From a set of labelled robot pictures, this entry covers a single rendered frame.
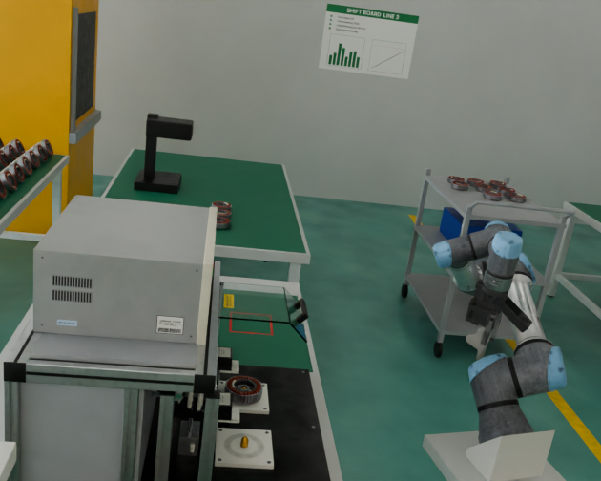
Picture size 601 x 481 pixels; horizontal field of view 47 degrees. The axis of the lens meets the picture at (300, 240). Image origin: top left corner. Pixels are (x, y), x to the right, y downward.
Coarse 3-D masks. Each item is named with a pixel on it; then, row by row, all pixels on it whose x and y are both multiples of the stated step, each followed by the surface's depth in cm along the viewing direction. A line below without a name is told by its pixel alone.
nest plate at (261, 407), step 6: (222, 384) 209; (264, 384) 212; (222, 390) 205; (264, 390) 208; (264, 396) 205; (234, 402) 200; (258, 402) 202; (264, 402) 202; (240, 408) 198; (246, 408) 198; (252, 408) 198; (258, 408) 199; (264, 408) 199
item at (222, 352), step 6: (222, 348) 201; (228, 348) 201; (222, 354) 198; (228, 354) 198; (222, 360) 196; (228, 360) 196; (234, 360) 203; (222, 366) 197; (228, 366) 197; (234, 366) 200; (228, 372) 198; (234, 372) 198
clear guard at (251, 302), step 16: (224, 288) 206; (240, 288) 207; (256, 288) 209; (272, 288) 210; (240, 304) 197; (256, 304) 198; (272, 304) 199; (288, 304) 202; (256, 320) 189; (272, 320) 190; (288, 320) 191; (304, 336) 194
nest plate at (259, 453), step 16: (224, 432) 186; (240, 432) 187; (256, 432) 188; (224, 448) 180; (240, 448) 181; (256, 448) 182; (272, 448) 182; (224, 464) 174; (240, 464) 175; (256, 464) 175; (272, 464) 176
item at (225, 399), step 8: (224, 392) 179; (184, 400) 178; (224, 400) 176; (184, 408) 174; (192, 408) 174; (224, 408) 174; (232, 408) 180; (176, 416) 173; (184, 416) 173; (192, 416) 173; (200, 416) 174; (224, 416) 174; (232, 416) 176; (192, 424) 175
